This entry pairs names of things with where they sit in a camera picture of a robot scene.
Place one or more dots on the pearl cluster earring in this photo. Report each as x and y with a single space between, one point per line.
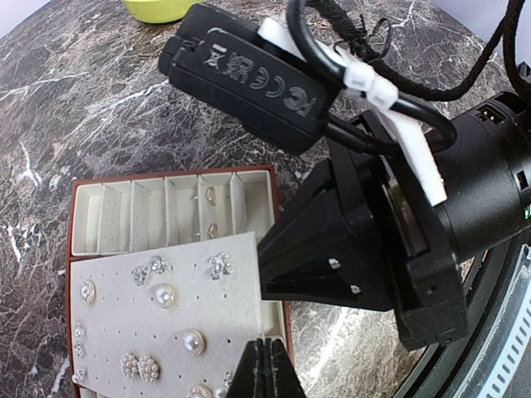
148 369
129 365

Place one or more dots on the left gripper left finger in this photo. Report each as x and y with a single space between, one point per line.
248 380

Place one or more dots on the crystal cluster earring left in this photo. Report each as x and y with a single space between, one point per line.
156 265

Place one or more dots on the crystal cluster earring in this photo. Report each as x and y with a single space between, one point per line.
220 265
156 265

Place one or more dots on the gold earring in compartment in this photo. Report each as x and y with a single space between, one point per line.
213 231

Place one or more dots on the pearl cluster earring upper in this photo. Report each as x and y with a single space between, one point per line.
129 365

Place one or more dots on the gold earring upper compartment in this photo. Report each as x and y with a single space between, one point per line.
211 196

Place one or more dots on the white slotted cable duct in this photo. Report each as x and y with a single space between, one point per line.
513 328

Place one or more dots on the large gold pearl earring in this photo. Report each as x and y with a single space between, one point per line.
199 392

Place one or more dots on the gold pearl flower earring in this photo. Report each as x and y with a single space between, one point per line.
87 292

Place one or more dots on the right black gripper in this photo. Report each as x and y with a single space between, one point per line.
360 232

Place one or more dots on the crystal cluster earring right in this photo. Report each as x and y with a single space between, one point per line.
220 265

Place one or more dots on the beige jewelry tray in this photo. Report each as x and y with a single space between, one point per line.
120 223

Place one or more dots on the pearl stud gold rim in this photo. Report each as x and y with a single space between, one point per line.
193 342

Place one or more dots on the pearl cluster earring lower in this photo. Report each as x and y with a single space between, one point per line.
148 369

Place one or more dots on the pearl stud upper right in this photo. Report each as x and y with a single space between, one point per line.
164 295

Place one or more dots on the green plastic bowl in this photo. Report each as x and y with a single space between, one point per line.
158 11

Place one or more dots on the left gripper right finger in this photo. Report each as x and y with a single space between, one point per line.
280 379

